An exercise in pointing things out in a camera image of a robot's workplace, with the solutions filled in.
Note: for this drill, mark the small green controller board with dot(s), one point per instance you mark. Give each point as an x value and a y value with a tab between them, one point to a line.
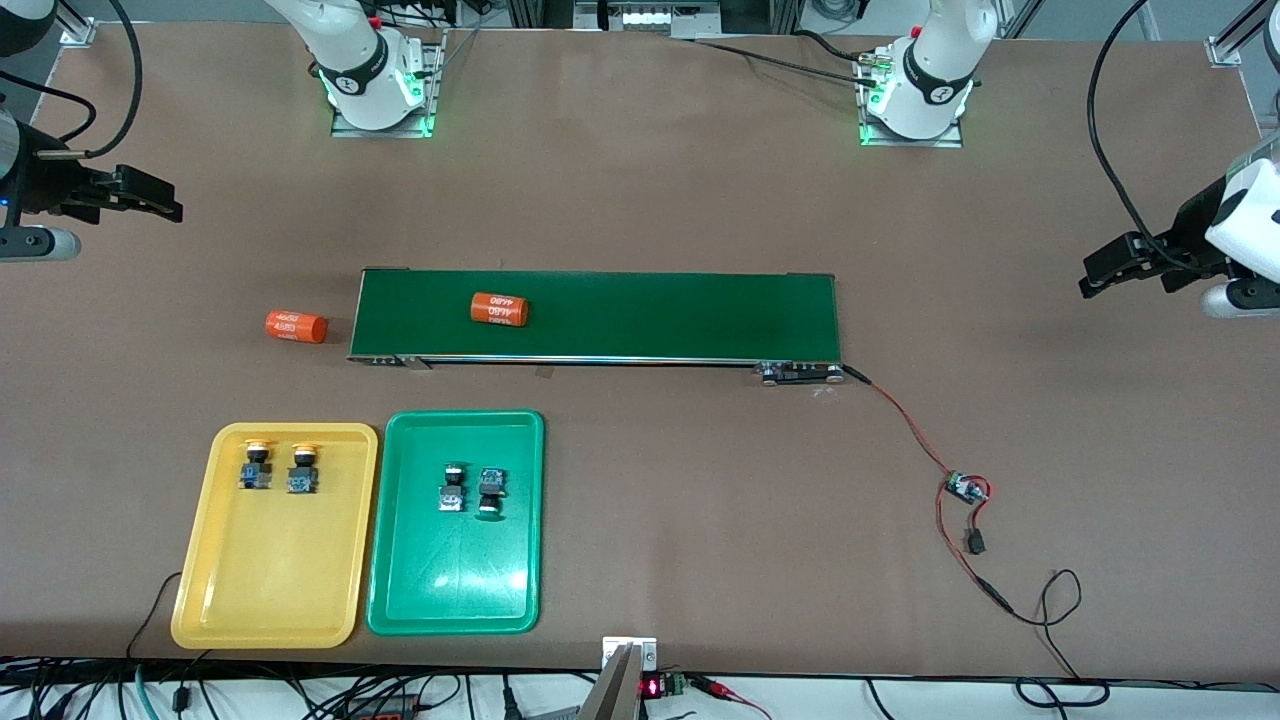
965	488

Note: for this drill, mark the grey metal pole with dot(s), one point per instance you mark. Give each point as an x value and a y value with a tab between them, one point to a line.
615	690

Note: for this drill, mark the red LED display module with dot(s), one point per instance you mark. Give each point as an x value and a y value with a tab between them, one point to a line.
660	686

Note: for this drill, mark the yellow plastic tray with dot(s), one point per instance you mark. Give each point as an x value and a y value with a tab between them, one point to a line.
270	570

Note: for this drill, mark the green mushroom push button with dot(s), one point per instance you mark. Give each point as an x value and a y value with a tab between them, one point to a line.
490	490
452	490

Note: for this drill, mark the aluminium corner profile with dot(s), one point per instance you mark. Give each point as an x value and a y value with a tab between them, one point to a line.
1225	50
78	30

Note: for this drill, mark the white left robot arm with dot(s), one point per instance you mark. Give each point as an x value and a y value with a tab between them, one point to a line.
930	70

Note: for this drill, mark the orange power strip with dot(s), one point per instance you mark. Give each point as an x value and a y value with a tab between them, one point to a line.
385	710

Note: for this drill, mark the green belt conveyor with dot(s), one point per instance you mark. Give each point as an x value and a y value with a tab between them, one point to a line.
650	315

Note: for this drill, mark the black inline connector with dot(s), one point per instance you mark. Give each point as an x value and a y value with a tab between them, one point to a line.
975	543

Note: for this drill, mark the yellow mushroom push button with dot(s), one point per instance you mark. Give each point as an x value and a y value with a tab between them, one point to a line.
258	470
303	472

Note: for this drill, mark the red clip lead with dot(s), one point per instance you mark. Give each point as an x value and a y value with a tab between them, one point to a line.
715	687

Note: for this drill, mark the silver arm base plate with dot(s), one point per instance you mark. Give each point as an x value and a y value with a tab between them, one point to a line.
380	131
910	142

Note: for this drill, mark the orange cylinder marked 4680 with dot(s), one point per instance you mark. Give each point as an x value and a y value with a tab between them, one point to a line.
499	308
296	326

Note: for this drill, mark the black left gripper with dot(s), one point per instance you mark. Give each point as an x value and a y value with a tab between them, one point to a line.
1192	232

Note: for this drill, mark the green plastic tray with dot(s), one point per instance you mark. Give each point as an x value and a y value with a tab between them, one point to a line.
455	570

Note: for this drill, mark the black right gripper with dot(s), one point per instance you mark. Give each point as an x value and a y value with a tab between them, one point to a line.
48	186

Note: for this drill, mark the aluminium frame rack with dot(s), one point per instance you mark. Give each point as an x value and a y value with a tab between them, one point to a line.
590	15

